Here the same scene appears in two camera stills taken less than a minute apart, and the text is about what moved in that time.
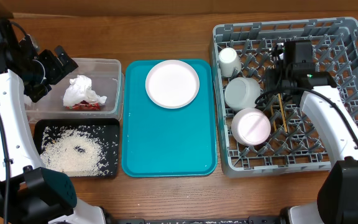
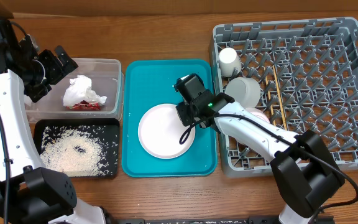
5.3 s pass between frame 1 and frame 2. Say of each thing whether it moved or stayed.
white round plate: moved
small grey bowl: stayed
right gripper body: moved
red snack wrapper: stayed
